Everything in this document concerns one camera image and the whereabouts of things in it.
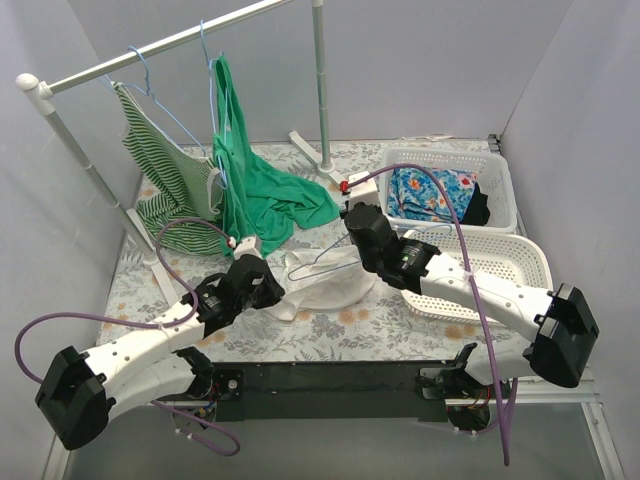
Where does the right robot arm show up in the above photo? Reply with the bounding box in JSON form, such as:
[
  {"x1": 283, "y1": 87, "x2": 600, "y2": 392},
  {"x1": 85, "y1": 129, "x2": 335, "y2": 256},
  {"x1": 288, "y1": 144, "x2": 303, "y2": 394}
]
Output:
[{"x1": 341, "y1": 203, "x2": 599, "y2": 398}]

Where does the blue floral garment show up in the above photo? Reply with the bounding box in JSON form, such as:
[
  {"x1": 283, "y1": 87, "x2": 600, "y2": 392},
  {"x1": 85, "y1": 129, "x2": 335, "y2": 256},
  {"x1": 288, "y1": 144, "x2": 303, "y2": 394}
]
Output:
[{"x1": 386, "y1": 168, "x2": 478, "y2": 223}]

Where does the white clothes rack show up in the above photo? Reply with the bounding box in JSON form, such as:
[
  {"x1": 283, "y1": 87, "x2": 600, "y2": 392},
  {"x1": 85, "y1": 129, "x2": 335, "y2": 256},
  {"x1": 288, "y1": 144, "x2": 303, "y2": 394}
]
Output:
[{"x1": 14, "y1": 0, "x2": 369, "y2": 309}]

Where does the green striped tank top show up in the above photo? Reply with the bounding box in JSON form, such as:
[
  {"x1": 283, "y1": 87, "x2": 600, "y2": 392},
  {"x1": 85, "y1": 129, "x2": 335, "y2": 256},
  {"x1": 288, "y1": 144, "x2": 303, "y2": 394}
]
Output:
[{"x1": 112, "y1": 82, "x2": 224, "y2": 237}]

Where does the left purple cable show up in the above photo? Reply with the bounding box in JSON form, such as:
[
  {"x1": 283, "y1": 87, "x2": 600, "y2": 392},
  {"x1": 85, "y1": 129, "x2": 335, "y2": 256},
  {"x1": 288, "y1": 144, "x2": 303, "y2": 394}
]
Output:
[{"x1": 14, "y1": 217, "x2": 241, "y2": 457}]

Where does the floral patterned table mat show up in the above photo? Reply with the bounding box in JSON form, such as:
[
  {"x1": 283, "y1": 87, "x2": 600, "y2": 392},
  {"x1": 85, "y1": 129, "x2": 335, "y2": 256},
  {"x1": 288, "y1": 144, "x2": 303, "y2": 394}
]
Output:
[{"x1": 97, "y1": 139, "x2": 541, "y2": 364}]

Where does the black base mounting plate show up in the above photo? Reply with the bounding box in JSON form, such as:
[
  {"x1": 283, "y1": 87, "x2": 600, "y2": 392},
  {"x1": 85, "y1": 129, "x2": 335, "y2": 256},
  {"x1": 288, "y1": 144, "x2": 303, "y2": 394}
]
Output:
[{"x1": 199, "y1": 359, "x2": 481, "y2": 424}]

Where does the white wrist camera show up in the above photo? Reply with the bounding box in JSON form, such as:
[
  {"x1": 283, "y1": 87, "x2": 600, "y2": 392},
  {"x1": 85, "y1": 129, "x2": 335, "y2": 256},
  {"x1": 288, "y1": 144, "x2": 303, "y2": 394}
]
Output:
[
  {"x1": 339, "y1": 171, "x2": 380, "y2": 211},
  {"x1": 227, "y1": 235, "x2": 262, "y2": 260}
]

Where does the white laundry basket tipped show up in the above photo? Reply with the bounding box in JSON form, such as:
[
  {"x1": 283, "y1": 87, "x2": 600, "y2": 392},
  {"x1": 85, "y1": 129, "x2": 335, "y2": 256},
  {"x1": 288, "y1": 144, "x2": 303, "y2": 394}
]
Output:
[{"x1": 401, "y1": 225, "x2": 553, "y2": 325}]

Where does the white tank top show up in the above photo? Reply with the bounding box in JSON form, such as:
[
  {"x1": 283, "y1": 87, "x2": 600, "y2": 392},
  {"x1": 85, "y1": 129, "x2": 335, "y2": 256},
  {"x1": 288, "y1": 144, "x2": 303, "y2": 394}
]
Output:
[{"x1": 263, "y1": 245, "x2": 377, "y2": 322}]

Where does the blue wire hanger with striped top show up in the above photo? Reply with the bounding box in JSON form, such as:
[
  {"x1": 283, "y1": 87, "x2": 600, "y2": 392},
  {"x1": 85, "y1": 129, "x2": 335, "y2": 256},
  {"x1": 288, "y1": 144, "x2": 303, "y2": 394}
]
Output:
[{"x1": 118, "y1": 46, "x2": 207, "y2": 157}]

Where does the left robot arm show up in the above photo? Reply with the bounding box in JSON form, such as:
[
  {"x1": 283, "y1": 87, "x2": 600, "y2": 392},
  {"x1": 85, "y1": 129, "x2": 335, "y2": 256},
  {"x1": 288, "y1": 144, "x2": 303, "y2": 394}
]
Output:
[{"x1": 35, "y1": 254, "x2": 285, "y2": 450}]

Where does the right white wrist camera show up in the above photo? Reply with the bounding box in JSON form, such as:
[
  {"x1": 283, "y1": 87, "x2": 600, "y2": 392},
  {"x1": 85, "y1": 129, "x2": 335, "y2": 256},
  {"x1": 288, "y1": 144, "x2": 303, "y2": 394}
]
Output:
[{"x1": 339, "y1": 171, "x2": 380, "y2": 211}]

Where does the white laundry basket upright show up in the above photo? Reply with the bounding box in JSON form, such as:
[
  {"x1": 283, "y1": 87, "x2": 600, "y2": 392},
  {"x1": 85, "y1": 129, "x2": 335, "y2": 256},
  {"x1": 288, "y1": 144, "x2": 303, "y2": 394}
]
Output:
[{"x1": 380, "y1": 146, "x2": 517, "y2": 234}]

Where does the black garment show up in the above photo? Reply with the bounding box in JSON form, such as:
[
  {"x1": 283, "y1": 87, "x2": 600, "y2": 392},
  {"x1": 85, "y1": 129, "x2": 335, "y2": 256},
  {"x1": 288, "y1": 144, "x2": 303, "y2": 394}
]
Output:
[{"x1": 461, "y1": 184, "x2": 491, "y2": 226}]

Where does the green t-shirt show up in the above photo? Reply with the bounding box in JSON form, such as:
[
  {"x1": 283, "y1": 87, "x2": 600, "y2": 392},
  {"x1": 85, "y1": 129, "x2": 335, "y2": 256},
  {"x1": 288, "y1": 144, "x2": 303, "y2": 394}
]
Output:
[{"x1": 212, "y1": 56, "x2": 339, "y2": 256}]

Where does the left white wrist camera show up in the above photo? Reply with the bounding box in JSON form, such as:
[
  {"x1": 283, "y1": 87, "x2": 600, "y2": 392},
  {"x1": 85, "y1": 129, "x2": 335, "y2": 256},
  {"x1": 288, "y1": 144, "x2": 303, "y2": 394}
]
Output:
[{"x1": 227, "y1": 235, "x2": 262, "y2": 260}]

